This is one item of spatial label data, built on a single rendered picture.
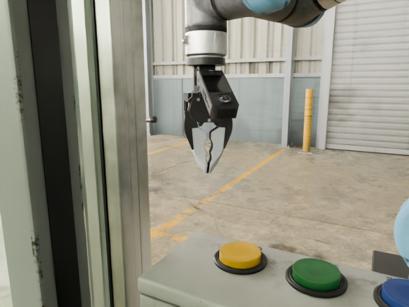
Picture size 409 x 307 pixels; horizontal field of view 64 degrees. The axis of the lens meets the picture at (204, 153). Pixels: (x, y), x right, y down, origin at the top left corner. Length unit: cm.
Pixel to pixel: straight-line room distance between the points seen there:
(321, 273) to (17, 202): 24
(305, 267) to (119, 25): 26
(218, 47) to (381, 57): 530
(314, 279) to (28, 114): 24
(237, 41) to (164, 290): 624
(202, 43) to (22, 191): 44
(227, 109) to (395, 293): 33
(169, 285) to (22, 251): 12
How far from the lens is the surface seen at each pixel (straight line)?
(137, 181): 33
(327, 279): 30
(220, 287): 30
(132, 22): 32
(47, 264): 24
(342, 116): 586
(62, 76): 23
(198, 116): 59
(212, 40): 59
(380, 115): 583
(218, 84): 56
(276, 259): 34
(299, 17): 65
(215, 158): 62
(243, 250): 33
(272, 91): 616
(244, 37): 646
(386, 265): 70
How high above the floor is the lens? 106
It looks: 12 degrees down
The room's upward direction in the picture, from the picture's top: straight up
